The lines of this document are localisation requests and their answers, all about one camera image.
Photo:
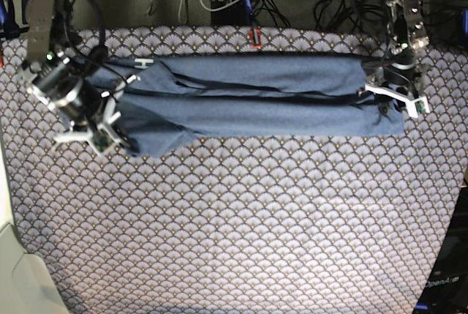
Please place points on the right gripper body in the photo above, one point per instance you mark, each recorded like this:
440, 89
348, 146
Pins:
70, 94

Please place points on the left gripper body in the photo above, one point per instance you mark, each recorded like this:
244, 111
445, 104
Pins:
401, 72

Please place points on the blue T-shirt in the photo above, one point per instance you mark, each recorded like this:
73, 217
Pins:
176, 100

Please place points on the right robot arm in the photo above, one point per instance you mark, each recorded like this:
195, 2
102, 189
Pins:
52, 43

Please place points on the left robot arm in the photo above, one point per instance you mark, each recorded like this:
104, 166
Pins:
405, 33

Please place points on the blue clamp left edge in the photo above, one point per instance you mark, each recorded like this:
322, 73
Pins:
9, 28

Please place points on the blue clamp edge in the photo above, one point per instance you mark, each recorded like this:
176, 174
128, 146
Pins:
9, 28
463, 30

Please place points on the blue clamp right edge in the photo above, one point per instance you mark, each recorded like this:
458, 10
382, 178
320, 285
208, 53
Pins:
463, 30

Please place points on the beige furniture corner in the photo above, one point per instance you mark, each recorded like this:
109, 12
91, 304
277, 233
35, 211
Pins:
26, 284

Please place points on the fan-patterned tablecloth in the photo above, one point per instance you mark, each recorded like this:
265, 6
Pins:
284, 224

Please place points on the red and black clamp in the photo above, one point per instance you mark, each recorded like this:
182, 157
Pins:
255, 38

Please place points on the black OpenArm base panel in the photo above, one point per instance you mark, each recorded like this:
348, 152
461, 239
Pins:
446, 288

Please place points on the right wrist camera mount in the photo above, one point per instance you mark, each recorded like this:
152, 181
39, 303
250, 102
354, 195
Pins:
103, 126

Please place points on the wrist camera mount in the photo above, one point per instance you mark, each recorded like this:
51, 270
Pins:
103, 126
414, 106

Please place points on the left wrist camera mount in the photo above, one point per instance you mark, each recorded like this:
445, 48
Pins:
414, 106

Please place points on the black box with cables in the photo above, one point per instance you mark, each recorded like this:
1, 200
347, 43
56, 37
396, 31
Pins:
232, 16

